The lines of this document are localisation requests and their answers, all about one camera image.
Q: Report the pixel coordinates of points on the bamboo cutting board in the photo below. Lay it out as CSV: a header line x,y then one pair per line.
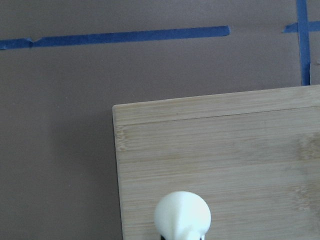
x,y
253,156

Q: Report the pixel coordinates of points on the white steamed bun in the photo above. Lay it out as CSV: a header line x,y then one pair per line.
x,y
182,215

